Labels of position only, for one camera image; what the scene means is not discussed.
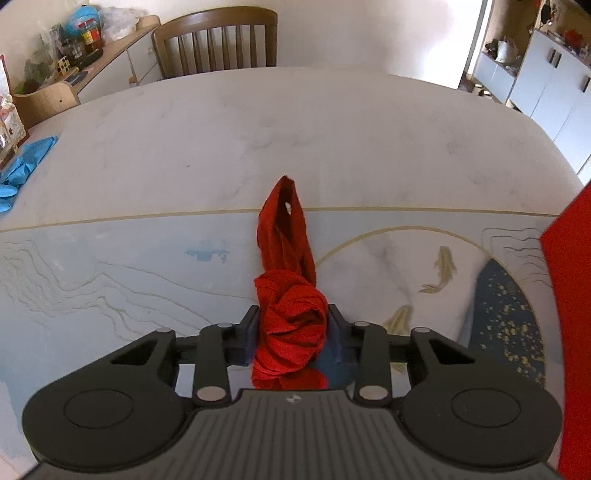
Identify white cabinets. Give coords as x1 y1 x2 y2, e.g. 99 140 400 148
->
471 28 591 171

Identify red scarf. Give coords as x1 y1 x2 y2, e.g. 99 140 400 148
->
252 175 329 391

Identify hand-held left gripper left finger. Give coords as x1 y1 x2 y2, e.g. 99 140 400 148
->
111 305 262 408

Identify wooden slat-back chair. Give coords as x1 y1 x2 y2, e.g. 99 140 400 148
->
152 7 279 80

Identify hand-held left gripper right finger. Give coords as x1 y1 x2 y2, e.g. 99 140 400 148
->
325 305 476 408

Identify clear plastic bag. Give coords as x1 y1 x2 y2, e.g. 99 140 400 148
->
99 6 139 40

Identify blue plastic bag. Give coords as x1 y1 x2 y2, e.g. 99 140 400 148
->
67 6 102 42

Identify small framed stand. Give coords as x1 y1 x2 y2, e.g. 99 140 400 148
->
0 54 31 167

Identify wooden sideboard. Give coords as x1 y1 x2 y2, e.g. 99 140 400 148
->
28 16 162 127

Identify red and white cardboard box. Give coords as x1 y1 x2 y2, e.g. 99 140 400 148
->
539 185 591 480

